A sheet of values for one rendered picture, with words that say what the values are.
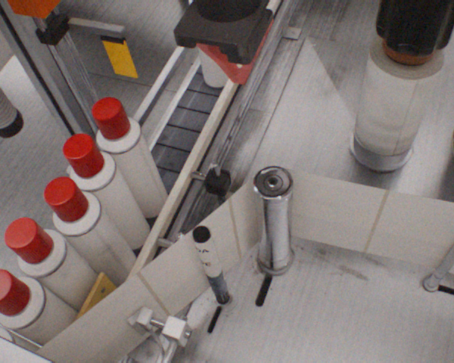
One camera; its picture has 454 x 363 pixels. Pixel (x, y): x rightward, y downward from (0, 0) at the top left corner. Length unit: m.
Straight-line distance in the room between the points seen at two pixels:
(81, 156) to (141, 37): 0.54
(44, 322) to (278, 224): 0.25
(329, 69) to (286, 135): 0.16
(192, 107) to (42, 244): 0.38
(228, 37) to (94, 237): 0.24
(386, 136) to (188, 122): 0.30
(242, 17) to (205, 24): 0.03
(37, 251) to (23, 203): 0.35
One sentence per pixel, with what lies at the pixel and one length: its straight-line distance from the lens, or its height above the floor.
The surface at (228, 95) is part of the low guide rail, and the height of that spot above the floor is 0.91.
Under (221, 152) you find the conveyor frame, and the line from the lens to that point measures 0.72.
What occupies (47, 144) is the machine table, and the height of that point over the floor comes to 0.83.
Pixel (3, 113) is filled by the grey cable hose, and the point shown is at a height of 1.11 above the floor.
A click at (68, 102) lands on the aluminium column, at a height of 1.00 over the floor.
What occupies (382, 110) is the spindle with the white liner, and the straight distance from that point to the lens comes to 0.59.
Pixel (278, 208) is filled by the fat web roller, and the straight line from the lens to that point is 0.45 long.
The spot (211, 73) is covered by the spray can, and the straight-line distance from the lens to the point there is 0.75.
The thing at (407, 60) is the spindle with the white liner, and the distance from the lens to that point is 0.54.
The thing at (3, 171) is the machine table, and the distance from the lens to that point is 0.87.
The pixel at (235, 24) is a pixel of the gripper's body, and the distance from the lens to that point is 0.40.
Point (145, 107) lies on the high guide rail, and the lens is 0.66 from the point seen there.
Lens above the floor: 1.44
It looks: 58 degrees down
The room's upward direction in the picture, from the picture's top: 10 degrees counter-clockwise
